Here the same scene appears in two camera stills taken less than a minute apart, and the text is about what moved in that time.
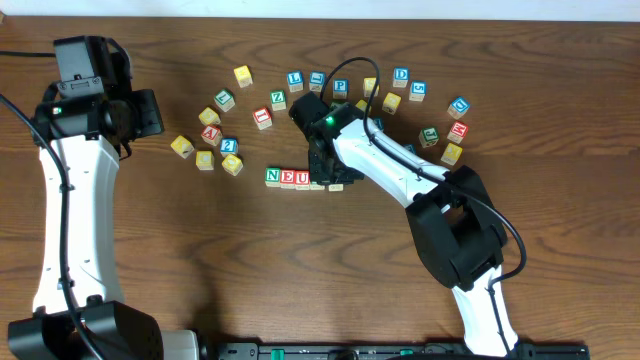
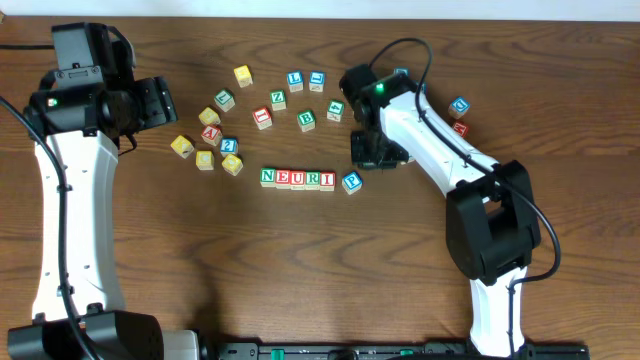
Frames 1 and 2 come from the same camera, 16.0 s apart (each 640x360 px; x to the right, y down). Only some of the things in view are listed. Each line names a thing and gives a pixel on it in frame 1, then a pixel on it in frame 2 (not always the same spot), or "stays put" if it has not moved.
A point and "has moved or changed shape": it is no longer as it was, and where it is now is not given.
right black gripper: [329, 167] → [373, 151]
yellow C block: [204, 160] stays put
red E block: [287, 178] has moved or changed shape
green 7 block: [224, 100] stays put
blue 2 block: [228, 146] stays put
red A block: [212, 135] stays put
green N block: [272, 177] has moved or changed shape
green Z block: [278, 100] stays put
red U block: [302, 180] has moved or changed shape
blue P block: [340, 88] has moved or changed shape
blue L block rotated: [316, 81] stays put
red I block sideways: [262, 118] stays put
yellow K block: [182, 147] stays put
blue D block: [400, 76] stays put
